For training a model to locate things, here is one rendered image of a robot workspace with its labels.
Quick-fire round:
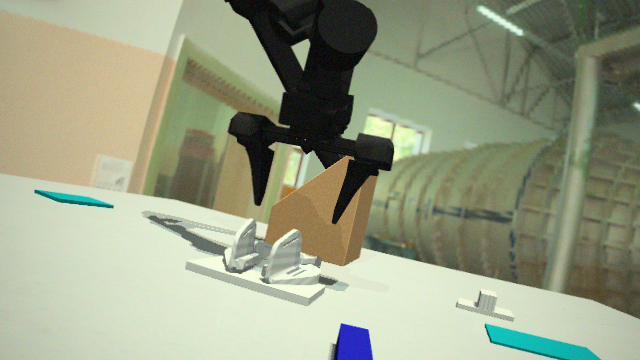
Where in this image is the blue block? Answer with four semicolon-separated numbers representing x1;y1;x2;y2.
333;323;373;360

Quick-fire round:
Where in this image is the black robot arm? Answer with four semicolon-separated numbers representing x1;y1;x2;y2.
224;0;378;138

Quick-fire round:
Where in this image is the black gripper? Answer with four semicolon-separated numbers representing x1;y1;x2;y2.
227;74;394;224

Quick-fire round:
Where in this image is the white flat base plate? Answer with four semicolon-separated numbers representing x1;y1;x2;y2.
185;256;326;306

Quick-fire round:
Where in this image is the teal flat plate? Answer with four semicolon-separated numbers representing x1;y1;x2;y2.
34;190;114;208

